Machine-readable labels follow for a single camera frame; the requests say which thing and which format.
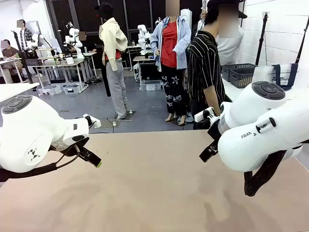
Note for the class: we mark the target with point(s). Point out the black tripod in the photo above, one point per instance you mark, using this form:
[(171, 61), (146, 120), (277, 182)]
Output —
[(21, 58), (301, 46), (262, 38)]

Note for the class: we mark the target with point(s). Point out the small white desk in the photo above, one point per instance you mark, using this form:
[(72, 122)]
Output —
[(90, 54)]

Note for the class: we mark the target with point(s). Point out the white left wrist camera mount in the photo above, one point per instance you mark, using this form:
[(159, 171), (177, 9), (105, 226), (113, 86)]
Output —
[(94, 120)]

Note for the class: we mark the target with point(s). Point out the long white desk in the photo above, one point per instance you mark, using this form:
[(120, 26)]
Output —
[(62, 63)]

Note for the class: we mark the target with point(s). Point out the black mannequin hat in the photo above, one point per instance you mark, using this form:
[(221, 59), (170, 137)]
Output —
[(104, 8)]

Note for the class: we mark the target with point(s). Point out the mannequin in cream jacket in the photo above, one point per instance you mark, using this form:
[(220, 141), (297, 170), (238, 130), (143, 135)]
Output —
[(112, 41)]

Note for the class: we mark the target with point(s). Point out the clear storage box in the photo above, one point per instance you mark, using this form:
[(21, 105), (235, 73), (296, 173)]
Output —
[(49, 90), (71, 89), (150, 85)]

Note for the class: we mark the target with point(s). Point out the figure in white shirt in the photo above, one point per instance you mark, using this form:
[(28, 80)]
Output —
[(229, 50)]

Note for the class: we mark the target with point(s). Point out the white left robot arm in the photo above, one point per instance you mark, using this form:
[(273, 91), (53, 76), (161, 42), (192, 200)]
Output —
[(36, 125)]

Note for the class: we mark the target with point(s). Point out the person in black top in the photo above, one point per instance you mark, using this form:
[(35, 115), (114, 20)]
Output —
[(88, 46)]

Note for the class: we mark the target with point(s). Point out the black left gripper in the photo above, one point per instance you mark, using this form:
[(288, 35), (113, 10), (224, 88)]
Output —
[(71, 150)]

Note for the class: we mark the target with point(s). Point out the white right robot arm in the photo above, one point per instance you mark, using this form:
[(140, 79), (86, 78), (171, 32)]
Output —
[(253, 113)]

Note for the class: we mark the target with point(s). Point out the person in striped shirt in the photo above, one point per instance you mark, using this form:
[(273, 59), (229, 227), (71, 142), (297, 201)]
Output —
[(205, 62)]

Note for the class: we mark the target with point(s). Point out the black case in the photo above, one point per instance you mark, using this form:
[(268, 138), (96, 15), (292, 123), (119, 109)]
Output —
[(149, 71)]

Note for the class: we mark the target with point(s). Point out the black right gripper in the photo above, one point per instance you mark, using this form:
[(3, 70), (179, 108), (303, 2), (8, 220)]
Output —
[(213, 130)]

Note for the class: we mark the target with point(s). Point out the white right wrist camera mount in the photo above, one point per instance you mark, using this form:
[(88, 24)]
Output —
[(200, 116)]

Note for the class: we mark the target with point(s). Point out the seated person brown shirt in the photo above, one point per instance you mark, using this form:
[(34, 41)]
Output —
[(10, 54)]

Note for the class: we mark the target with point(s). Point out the person in plaid shirt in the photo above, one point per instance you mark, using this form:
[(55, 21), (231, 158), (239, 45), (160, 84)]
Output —
[(25, 36)]

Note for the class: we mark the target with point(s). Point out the white bucket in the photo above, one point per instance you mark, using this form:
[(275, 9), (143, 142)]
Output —
[(69, 60)]

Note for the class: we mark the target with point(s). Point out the mannequin in blue shirt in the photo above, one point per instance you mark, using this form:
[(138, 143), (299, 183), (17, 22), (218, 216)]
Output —
[(170, 48)]

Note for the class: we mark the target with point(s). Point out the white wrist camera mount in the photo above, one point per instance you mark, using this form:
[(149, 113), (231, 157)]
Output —
[(94, 120), (200, 116)]

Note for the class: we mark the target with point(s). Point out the black baseball cap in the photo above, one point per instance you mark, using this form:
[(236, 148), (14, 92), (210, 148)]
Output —
[(212, 3)]

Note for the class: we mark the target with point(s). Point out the person's right forearm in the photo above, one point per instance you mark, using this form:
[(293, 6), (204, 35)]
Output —
[(212, 99)]

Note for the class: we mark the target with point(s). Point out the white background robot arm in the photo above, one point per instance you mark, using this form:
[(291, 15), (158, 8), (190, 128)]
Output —
[(73, 38), (143, 38), (37, 39)]

